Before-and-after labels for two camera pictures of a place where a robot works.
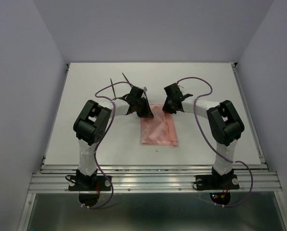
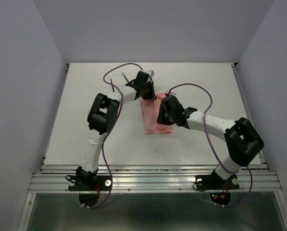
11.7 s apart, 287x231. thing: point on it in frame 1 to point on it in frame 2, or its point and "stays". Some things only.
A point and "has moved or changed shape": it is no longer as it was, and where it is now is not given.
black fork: x=126 y=79 stays
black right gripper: x=166 y=109 to x=161 y=119
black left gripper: x=147 y=112 to x=151 y=96
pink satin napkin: x=159 y=130 has moved or changed shape
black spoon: x=113 y=88 stays
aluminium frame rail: x=141 y=177 stays
